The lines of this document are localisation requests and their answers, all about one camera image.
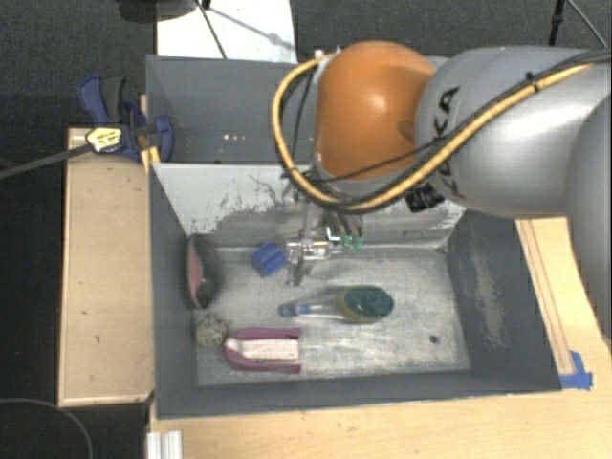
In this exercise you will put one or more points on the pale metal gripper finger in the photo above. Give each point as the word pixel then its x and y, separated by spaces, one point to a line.
pixel 291 268
pixel 301 270

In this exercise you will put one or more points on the blue ribbed block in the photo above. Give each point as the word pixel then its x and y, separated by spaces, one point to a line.
pixel 268 259

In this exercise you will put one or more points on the clear plastic bottle blue cap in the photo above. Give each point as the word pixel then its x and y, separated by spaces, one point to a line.
pixel 306 309

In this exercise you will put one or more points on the maroon and white U-shaped clip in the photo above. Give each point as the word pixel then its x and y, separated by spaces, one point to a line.
pixel 268 350

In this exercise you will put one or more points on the pink and black oval object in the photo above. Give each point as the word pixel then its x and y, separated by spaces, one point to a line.
pixel 197 270

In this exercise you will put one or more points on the speckled beige ball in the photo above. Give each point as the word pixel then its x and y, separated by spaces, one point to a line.
pixel 212 331

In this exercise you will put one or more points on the grey metal bin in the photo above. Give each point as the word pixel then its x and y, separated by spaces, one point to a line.
pixel 382 352

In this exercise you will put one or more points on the pale wood board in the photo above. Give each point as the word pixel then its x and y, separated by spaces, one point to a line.
pixel 105 280

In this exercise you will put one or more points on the black cylinder on white bracket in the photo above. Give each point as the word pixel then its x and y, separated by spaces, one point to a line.
pixel 424 197

